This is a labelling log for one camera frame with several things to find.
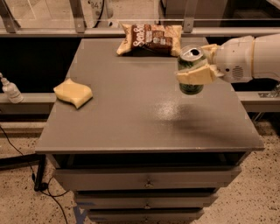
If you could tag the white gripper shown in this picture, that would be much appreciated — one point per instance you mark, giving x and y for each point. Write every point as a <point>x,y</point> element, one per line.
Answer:
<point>234,59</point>

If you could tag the green soda can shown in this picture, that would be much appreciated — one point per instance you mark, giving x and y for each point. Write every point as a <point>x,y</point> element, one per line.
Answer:
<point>190,58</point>

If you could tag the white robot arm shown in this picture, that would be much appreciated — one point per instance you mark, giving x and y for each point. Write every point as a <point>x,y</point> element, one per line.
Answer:
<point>265,58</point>

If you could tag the brown chip bag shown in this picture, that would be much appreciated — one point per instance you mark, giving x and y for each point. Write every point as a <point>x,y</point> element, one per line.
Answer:
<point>163,39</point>

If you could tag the grey metal railing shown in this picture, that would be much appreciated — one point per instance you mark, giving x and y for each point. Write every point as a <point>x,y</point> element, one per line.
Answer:
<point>92,18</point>

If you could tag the grey drawer cabinet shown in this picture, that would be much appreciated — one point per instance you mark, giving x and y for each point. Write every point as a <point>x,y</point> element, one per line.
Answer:
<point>138,118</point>

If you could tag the top grey drawer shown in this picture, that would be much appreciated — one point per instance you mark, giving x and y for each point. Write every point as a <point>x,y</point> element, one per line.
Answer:
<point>146,178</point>

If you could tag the grey drawer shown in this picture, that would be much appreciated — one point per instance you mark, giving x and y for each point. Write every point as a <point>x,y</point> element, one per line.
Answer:
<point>146,178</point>
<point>115,215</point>
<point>147,201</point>

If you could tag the yellow sponge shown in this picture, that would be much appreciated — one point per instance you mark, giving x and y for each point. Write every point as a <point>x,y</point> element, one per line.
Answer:
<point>73,92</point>

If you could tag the middle grey drawer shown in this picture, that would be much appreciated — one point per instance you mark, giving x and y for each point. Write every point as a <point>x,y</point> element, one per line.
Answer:
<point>147,201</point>

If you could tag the bottom grey drawer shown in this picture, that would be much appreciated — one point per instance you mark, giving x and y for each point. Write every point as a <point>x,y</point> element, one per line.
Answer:
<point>115,215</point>

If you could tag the white spray bottle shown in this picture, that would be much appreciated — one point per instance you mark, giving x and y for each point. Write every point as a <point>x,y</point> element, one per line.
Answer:
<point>11,90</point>

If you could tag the black metal floor bar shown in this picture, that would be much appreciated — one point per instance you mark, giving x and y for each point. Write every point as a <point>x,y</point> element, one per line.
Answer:
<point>34,161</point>

